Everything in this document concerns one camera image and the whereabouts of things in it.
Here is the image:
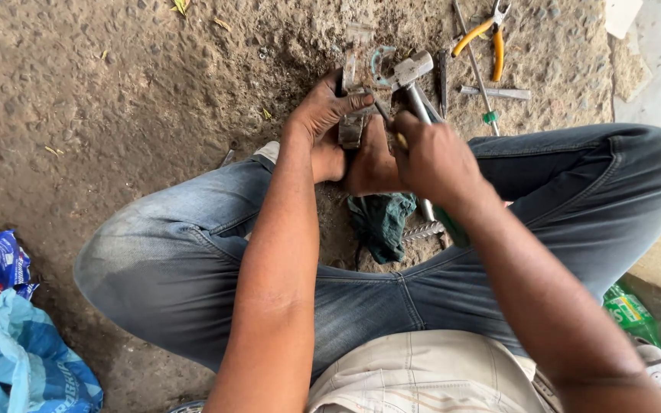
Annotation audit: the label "green plastic packet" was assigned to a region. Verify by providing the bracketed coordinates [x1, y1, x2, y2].
[602, 283, 661, 349]

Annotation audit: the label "person's beige shirt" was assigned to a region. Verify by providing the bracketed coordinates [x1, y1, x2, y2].
[306, 329, 563, 413]

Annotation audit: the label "dark green cloth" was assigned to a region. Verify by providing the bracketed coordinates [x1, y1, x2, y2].
[347, 192, 418, 265]

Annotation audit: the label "small white container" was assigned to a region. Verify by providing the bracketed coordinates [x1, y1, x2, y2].
[633, 343, 661, 389]

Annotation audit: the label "person's right hand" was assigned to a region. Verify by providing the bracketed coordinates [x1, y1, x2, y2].
[392, 111, 484, 205]

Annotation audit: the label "light blue plastic bag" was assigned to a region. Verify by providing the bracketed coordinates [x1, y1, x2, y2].
[0, 287, 104, 413]

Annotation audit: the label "yellow handled screwdriver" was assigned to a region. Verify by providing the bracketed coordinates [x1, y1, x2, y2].
[365, 88, 409, 151]

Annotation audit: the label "white paper sheet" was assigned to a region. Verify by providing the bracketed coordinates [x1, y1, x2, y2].
[603, 0, 645, 40]

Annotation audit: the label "person's left hand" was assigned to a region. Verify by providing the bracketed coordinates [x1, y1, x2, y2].
[286, 68, 375, 151]

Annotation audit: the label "ribbed steel rebar piece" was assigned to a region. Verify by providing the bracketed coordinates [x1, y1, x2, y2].
[402, 220, 446, 242]

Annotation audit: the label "round metal object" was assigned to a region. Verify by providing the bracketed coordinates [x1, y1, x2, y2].
[166, 399, 208, 413]

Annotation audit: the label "person's right foot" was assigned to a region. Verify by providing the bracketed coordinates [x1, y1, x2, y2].
[344, 114, 407, 197]

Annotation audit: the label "dark metal chisel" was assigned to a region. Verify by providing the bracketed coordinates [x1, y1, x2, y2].
[436, 49, 450, 119]

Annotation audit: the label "orange handled pliers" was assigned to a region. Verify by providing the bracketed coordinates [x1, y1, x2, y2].
[450, 0, 513, 83]

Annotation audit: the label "person's left foot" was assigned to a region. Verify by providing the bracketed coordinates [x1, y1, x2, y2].
[310, 125, 347, 185]

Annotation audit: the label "teal gasket ring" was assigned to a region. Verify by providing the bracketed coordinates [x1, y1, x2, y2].
[369, 45, 398, 88]

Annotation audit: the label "steel hammer with green grip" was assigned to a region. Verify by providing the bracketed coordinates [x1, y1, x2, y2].
[392, 50, 470, 249]

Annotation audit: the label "flat grey metal bar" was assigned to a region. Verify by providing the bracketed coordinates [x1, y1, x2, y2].
[460, 84, 532, 102]

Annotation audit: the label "long rod with green tape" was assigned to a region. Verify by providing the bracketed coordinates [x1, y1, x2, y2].
[451, 0, 501, 137]

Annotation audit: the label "grey metal bracket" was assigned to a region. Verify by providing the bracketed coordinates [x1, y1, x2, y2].
[338, 50, 392, 151]

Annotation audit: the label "person's blue jeans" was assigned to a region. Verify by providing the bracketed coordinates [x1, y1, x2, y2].
[72, 123, 661, 386]

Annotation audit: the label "person's foot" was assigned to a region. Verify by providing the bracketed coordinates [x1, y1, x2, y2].
[344, 114, 407, 197]
[310, 125, 347, 185]

